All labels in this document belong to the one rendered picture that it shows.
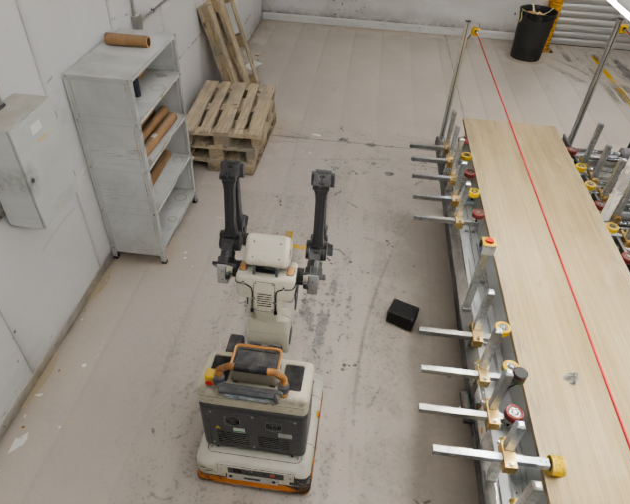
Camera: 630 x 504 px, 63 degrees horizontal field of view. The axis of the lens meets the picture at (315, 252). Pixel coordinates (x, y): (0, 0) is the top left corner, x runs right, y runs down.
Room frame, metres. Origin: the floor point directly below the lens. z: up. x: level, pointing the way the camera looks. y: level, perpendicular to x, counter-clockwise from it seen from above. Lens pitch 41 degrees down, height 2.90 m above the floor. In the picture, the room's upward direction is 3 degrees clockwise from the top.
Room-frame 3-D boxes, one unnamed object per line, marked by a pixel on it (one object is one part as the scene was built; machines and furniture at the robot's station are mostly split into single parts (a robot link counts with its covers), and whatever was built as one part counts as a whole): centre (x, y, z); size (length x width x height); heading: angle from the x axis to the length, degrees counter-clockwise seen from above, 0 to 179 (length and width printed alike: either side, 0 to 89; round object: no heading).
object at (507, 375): (1.32, -0.85, 0.90); 0.04 x 0.04 x 0.48; 86
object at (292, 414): (1.49, 0.24, 0.59); 0.55 x 0.34 x 0.83; 85
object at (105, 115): (3.51, 1.40, 0.78); 0.90 x 0.45 x 1.55; 176
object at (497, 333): (1.57, -0.87, 0.87); 0.04 x 0.04 x 0.48; 86
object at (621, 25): (4.04, -2.17, 1.25); 0.15 x 0.08 x 1.10; 176
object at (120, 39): (3.62, 1.40, 1.59); 0.30 x 0.08 x 0.08; 86
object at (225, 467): (1.26, 0.24, 0.23); 0.41 x 0.02 x 0.08; 85
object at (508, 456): (1.05, -0.83, 0.95); 0.14 x 0.06 x 0.05; 176
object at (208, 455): (1.58, 0.24, 0.16); 0.67 x 0.64 x 0.25; 175
